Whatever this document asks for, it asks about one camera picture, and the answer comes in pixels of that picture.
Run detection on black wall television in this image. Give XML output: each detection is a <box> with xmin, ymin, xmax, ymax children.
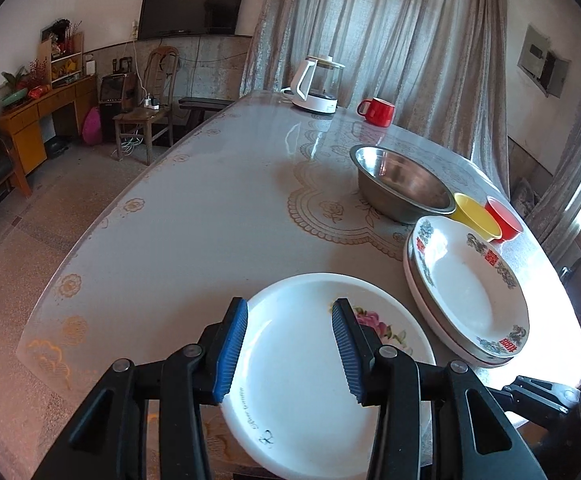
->
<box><xmin>138</xmin><ymin>0</ymin><xmax>242</xmax><ymax>40</ymax></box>

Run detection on pink bag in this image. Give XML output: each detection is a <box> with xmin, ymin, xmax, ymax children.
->
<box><xmin>81</xmin><ymin>107</ymin><xmax>103</xmax><ymax>146</ymax></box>

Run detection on orange wooden cabinet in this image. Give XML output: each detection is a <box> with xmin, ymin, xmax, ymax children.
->
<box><xmin>0</xmin><ymin>75</ymin><xmax>97</xmax><ymax>196</ymax></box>

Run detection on large purple floral plate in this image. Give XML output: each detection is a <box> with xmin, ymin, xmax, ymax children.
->
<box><xmin>402</xmin><ymin>234</ymin><xmax>512</xmax><ymax>368</ymax></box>

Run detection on wooden chair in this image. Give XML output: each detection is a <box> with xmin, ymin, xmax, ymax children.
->
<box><xmin>114</xmin><ymin>46</ymin><xmax>180</xmax><ymax>166</ymax></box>

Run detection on wooden shelf with items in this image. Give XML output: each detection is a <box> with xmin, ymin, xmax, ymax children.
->
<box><xmin>38</xmin><ymin>18</ymin><xmax>84</xmax><ymax>88</ymax></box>

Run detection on white plate red characters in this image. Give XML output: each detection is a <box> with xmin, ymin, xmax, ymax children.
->
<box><xmin>411</xmin><ymin>216</ymin><xmax>530</xmax><ymax>359</ymax></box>

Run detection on red plastic bowl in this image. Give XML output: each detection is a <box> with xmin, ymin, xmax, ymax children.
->
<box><xmin>485</xmin><ymin>196</ymin><xmax>524</xmax><ymax>243</ymax></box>

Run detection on stainless steel basin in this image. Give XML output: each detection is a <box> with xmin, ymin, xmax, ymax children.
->
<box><xmin>349</xmin><ymin>144</ymin><xmax>457</xmax><ymax>226</ymax></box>

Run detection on lace tablecloth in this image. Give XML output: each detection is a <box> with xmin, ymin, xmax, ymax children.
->
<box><xmin>285</xmin><ymin>109</ymin><xmax>477</xmax><ymax>262</ymax></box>

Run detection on red mug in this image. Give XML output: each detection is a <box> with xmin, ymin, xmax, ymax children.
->
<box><xmin>357</xmin><ymin>98</ymin><xmax>396</xmax><ymax>128</ymax></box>

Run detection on white glass electric kettle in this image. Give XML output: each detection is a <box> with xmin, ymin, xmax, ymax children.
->
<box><xmin>281</xmin><ymin>55</ymin><xmax>345</xmax><ymax>115</ymax></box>

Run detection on wall electrical box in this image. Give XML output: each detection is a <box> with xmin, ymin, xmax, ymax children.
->
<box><xmin>517</xmin><ymin>25</ymin><xmax>571</xmax><ymax>99</ymax></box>

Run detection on yellow plastic bowl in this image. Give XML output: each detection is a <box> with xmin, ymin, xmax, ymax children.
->
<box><xmin>450</xmin><ymin>193</ymin><xmax>502</xmax><ymax>242</ymax></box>

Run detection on plain white plate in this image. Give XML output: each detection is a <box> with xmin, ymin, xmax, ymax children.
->
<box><xmin>221</xmin><ymin>273</ymin><xmax>414</xmax><ymax>479</ymax></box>

